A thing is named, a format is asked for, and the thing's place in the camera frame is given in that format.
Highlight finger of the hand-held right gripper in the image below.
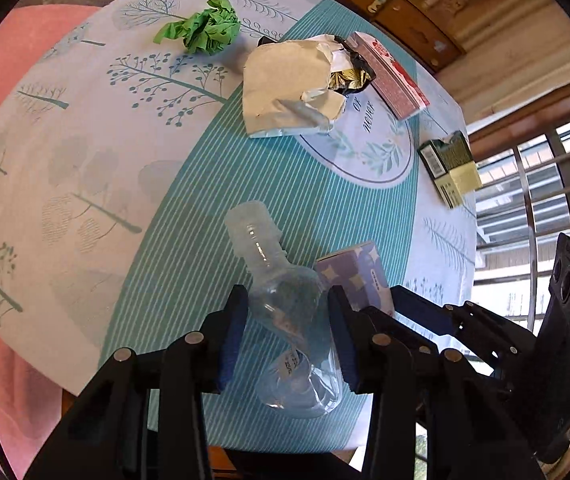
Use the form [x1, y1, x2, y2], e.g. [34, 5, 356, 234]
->
[444, 301, 538, 376]
[390, 285, 458, 348]

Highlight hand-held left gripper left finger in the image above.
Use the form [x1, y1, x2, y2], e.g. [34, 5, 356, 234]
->
[24, 284, 250, 480]

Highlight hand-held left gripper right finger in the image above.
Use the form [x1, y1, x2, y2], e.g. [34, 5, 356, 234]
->
[327, 285, 536, 480]

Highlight purple star-print box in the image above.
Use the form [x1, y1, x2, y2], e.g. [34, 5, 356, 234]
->
[314, 241, 395, 318]

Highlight clear plastic bottle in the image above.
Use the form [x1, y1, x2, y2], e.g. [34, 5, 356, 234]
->
[224, 201, 343, 420]

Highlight white gold black packet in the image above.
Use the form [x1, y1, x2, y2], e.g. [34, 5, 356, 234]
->
[242, 34, 377, 138]

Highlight green and yellow box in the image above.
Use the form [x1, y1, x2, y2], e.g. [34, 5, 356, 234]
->
[417, 130, 483, 209]

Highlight window with metal grille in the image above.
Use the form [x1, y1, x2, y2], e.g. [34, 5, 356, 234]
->
[467, 65, 570, 411]

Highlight pink and red box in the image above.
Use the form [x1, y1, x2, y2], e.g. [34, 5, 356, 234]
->
[347, 31, 430, 121]

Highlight pink blanket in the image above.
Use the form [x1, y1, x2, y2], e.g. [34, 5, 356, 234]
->
[0, 4, 101, 480]

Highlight tree-print teal striped tablecloth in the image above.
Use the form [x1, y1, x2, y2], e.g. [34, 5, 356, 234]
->
[0, 0, 480, 456]

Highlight wooden dresser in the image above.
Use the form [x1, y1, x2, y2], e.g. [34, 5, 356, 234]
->
[260, 0, 466, 73]

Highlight crumpled green paper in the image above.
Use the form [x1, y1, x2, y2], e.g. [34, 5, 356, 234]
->
[153, 0, 242, 56]

